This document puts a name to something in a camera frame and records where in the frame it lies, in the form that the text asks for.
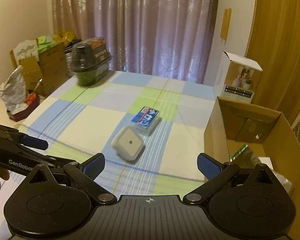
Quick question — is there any white square plug adapter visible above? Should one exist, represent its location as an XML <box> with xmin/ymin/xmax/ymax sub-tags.
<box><xmin>111</xmin><ymin>126</ymin><xmax>144</xmax><ymax>161</ymax></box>

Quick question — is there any blue label plastic case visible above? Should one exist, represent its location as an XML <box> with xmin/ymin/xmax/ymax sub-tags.
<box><xmin>132</xmin><ymin>106</ymin><xmax>160</xmax><ymax>136</ymax></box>

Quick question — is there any silver foil pouch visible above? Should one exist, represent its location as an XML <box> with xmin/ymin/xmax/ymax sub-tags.
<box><xmin>230</xmin><ymin>144</ymin><xmax>261</xmax><ymax>168</ymax></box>

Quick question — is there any dark wooden tray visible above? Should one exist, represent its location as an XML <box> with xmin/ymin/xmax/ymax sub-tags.
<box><xmin>7</xmin><ymin>93</ymin><xmax>40</xmax><ymax>122</ymax></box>

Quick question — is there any brown cardboard box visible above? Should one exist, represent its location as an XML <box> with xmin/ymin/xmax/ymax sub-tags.
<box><xmin>203</xmin><ymin>96</ymin><xmax>300</xmax><ymax>205</ymax></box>

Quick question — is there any crumpled white plastic bag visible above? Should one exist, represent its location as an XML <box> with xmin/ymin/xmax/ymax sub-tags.
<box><xmin>0</xmin><ymin>65</ymin><xmax>27</xmax><ymax>113</ymax></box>

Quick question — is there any brown cardboard boxes stack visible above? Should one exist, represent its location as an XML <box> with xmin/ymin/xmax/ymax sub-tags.
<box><xmin>10</xmin><ymin>34</ymin><xmax>70</xmax><ymax>97</ymax></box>

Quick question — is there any checked tablecloth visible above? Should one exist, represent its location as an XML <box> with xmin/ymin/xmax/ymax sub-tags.
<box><xmin>0</xmin><ymin>72</ymin><xmax>215</xmax><ymax>196</ymax></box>

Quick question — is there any white product box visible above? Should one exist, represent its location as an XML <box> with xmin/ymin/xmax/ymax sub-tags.
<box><xmin>213</xmin><ymin>51</ymin><xmax>263</xmax><ymax>103</ymax></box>

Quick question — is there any dark green wrapped pot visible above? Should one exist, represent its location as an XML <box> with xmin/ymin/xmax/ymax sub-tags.
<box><xmin>70</xmin><ymin>37</ymin><xmax>111</xmax><ymax>87</ymax></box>

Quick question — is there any wooden door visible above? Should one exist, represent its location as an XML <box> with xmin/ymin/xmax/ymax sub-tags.
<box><xmin>247</xmin><ymin>0</ymin><xmax>300</xmax><ymax>123</ymax></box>

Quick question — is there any purple curtain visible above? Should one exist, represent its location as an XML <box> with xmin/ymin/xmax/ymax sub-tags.
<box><xmin>52</xmin><ymin>0</ymin><xmax>218</xmax><ymax>83</ymax></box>

